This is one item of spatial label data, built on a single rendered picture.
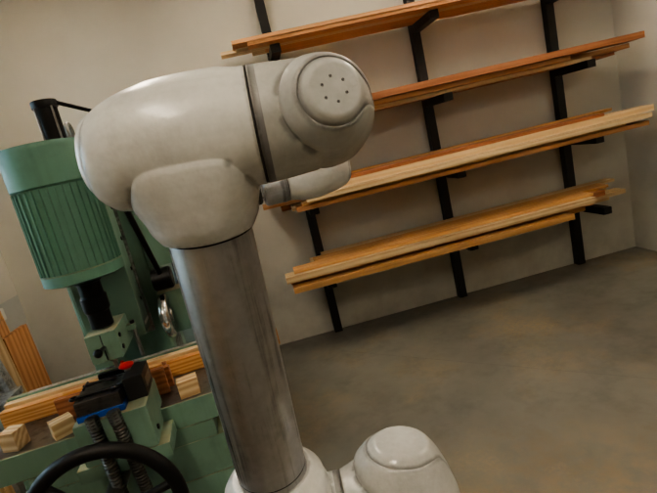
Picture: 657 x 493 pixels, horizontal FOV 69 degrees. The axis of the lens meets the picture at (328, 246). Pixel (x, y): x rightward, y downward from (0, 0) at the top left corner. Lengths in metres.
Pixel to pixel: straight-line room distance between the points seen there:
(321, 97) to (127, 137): 0.19
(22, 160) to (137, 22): 2.55
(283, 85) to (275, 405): 0.40
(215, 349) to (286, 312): 3.04
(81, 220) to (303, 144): 0.75
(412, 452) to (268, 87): 0.55
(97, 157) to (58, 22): 3.24
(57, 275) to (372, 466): 0.77
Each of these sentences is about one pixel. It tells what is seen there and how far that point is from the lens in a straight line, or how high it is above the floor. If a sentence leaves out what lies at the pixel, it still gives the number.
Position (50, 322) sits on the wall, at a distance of 3.91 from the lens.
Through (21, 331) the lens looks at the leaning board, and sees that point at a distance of 3.18.
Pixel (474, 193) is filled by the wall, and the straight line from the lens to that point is 3.83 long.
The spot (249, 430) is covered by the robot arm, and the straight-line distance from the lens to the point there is 0.67.
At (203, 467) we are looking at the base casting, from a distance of 1.23.
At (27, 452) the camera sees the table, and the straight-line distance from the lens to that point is 1.25.
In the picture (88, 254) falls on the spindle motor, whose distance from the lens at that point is 1.17.
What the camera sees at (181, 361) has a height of 0.93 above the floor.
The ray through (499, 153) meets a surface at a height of 1.06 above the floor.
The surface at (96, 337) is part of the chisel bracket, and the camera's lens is 1.24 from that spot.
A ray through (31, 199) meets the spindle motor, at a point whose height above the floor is 1.40.
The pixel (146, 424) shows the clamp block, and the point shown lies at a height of 0.92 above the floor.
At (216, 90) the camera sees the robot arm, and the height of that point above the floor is 1.44.
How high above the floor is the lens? 1.37
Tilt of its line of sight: 12 degrees down
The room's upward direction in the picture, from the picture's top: 13 degrees counter-clockwise
